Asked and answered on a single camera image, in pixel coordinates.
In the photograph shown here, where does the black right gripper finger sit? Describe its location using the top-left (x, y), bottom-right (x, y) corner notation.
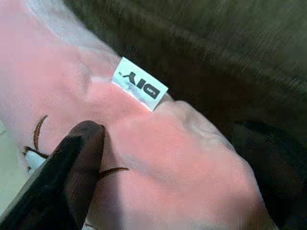
top-left (0, 120), bottom-right (106, 230)

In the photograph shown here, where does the pink plush pillow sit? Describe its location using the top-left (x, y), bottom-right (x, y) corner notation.
top-left (0, 0), bottom-right (280, 230)

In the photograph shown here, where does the dark olive fabric sofa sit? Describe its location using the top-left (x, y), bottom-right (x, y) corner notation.
top-left (62, 0), bottom-right (307, 230)

